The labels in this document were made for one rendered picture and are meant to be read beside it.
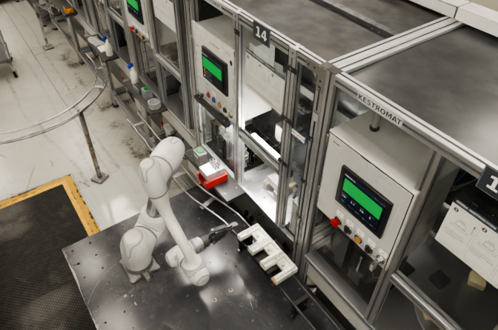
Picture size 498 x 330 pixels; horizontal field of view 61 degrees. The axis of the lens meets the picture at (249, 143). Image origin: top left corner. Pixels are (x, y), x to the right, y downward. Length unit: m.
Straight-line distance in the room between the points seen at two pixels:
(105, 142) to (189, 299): 2.47
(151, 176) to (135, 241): 0.55
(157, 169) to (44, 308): 1.79
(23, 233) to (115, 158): 1.06
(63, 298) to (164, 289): 1.12
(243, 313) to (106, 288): 0.78
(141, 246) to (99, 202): 1.60
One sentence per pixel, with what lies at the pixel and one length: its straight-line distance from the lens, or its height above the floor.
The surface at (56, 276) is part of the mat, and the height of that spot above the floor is 0.01.
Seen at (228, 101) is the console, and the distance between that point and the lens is 2.34.
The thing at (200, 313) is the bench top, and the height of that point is 0.68.
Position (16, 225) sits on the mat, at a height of 0.01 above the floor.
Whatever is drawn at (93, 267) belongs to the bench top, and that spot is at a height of 0.68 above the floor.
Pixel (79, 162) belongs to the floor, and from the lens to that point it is 4.42.
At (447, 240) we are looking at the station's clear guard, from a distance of 1.59.
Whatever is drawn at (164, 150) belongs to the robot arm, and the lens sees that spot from 2.06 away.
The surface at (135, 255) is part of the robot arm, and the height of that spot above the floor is 0.88.
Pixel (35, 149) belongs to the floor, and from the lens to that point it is 4.74.
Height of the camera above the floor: 2.85
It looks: 41 degrees down
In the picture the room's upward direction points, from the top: 1 degrees clockwise
